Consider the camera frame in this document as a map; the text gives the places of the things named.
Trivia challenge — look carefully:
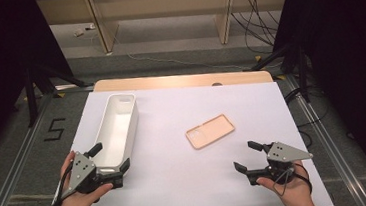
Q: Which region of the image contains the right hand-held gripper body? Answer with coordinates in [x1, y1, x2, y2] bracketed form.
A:
[243, 138, 316, 189]

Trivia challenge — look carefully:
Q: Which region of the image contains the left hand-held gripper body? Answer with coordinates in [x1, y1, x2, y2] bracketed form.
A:
[57, 148, 127, 199]

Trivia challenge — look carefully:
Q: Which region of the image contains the white plastic storage bin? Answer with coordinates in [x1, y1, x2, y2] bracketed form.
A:
[84, 91, 145, 177]

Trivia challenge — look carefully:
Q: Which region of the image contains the peach phone case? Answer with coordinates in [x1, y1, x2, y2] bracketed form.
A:
[183, 112, 238, 152]

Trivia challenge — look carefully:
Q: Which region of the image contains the person's right hand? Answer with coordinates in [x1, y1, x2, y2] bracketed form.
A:
[255, 160, 318, 206]

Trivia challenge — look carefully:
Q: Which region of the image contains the white board sheet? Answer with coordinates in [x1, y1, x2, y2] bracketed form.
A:
[36, 72, 335, 206]

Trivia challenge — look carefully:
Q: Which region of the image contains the black metal stand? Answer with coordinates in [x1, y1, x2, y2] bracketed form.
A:
[248, 41, 313, 109]
[21, 57, 97, 129]

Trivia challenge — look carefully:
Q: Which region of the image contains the light wooden table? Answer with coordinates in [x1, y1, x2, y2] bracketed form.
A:
[92, 64, 275, 99]

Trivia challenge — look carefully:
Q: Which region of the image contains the small white plug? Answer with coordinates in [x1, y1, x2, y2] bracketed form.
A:
[72, 22, 98, 38]

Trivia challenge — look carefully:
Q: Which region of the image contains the light wooden shelf unit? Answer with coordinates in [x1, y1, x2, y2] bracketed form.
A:
[35, 0, 295, 61]

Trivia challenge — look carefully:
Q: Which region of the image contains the left hand-held gripper cable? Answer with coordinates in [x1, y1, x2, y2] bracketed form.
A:
[41, 161, 78, 206]

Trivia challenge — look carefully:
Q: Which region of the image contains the hand-held gripper cable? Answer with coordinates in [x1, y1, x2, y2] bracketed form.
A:
[41, 161, 78, 206]
[270, 161, 314, 198]

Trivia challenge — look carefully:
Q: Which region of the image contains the black floor cable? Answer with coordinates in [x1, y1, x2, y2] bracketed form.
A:
[283, 83, 332, 151]

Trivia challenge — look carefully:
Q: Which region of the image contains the right hand-held gripper cable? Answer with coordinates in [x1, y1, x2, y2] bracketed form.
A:
[270, 161, 314, 198]

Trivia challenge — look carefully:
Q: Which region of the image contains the aluminium floor rail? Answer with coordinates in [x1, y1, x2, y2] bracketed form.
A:
[284, 67, 366, 206]
[0, 93, 66, 206]

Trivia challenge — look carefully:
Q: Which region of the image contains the bundle of black cables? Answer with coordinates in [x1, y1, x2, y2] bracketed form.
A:
[229, 0, 284, 58]

